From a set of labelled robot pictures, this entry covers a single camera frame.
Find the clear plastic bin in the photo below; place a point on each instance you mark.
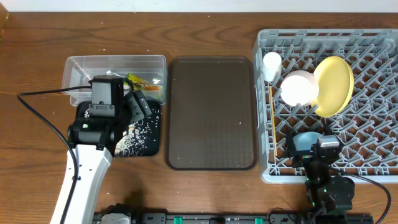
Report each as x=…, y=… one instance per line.
x=79, y=70

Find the green snack wrapper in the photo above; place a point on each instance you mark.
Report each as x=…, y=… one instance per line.
x=142, y=84

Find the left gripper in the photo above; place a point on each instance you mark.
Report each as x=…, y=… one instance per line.
x=138, y=105

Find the spilled rice pile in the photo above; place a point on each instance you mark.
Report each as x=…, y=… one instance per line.
x=136, y=140

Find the white cup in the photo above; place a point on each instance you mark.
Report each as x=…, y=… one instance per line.
x=272, y=65

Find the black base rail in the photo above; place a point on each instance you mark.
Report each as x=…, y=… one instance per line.
x=272, y=218

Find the wooden chopstick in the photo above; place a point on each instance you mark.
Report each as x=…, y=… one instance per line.
x=273, y=121

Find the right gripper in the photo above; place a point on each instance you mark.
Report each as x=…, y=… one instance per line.
x=302, y=155

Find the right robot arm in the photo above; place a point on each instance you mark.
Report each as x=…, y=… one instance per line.
x=331, y=196

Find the yellow plate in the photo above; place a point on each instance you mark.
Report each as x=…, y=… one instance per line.
x=336, y=82

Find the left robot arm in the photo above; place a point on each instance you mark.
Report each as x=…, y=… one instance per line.
x=81, y=185

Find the light blue bowl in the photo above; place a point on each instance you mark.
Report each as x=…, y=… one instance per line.
x=304, y=141

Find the black waste tray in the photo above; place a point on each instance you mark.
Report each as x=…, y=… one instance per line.
x=152, y=140

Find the brown serving tray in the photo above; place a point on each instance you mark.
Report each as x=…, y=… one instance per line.
x=212, y=119

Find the grey dishwasher rack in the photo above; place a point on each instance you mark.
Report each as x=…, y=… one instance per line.
x=367, y=125

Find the pink bowl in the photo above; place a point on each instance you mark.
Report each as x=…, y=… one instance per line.
x=299, y=88

